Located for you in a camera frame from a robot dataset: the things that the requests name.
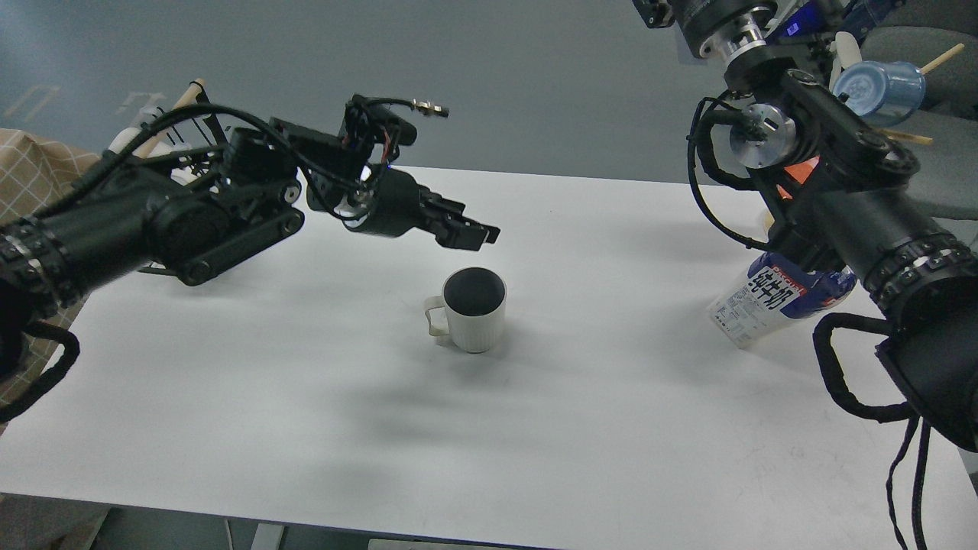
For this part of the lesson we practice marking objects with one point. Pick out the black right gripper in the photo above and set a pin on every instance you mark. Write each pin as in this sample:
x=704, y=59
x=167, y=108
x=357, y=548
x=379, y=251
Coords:
x=712, y=28

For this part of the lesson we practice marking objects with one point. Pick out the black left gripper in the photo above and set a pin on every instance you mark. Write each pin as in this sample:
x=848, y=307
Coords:
x=390, y=202

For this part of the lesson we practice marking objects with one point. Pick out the white ribbed mug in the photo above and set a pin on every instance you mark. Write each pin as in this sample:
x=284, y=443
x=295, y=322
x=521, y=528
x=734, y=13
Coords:
x=469, y=309

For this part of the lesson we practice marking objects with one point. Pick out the blue white milk carton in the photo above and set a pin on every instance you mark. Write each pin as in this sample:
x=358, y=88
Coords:
x=774, y=293

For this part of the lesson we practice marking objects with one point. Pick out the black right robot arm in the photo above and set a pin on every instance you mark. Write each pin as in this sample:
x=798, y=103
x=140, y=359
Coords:
x=921, y=278

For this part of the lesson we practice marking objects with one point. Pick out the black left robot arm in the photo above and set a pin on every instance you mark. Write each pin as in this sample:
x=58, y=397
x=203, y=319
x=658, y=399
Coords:
x=200, y=190

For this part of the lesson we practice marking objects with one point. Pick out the orange mug on stand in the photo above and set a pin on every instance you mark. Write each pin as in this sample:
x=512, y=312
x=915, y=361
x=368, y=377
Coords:
x=799, y=174

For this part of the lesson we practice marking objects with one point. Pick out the blue mug on stand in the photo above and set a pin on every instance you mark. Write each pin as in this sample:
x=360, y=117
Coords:
x=882, y=94

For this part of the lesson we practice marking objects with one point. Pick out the wooden mug tree stand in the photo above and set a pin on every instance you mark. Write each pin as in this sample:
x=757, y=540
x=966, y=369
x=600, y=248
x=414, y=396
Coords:
x=796, y=120

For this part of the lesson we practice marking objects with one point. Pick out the grey office chair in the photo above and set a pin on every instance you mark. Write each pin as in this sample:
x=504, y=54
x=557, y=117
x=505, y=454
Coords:
x=918, y=32

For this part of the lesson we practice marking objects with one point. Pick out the beige checkered cloth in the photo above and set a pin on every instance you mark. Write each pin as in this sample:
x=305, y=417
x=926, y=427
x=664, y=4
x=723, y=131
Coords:
x=38, y=348

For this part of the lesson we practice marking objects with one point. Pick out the black wire cup rack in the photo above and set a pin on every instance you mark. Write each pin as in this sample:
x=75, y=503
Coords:
x=171, y=141

